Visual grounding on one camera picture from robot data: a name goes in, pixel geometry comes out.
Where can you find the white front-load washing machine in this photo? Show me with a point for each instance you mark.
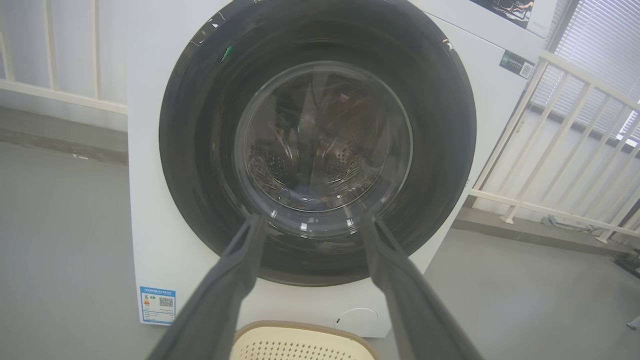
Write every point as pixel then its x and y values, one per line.
pixel 150 200

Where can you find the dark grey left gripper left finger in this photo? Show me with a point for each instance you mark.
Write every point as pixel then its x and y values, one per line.
pixel 220 300

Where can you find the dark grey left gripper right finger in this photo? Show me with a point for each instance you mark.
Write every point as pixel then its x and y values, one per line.
pixel 415 310

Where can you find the blue energy label sticker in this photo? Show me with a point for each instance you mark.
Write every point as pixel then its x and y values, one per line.
pixel 157 305

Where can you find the round white filter cover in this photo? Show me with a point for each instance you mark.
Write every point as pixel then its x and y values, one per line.
pixel 357 320

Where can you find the white metal railing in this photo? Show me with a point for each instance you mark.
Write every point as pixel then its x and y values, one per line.
pixel 60 96
pixel 550 210

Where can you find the small white floor scrap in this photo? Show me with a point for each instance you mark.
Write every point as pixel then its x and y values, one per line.
pixel 80 157

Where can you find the black glass washing machine door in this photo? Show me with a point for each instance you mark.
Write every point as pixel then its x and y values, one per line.
pixel 200 150

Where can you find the white window blinds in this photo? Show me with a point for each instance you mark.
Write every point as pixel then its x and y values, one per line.
pixel 600 50

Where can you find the cream perforated laundry basket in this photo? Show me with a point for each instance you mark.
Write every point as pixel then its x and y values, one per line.
pixel 300 345

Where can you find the dark QR code sticker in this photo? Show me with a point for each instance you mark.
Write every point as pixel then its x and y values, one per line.
pixel 516 64

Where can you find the black equipment case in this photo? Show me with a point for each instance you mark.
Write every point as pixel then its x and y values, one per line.
pixel 629 266

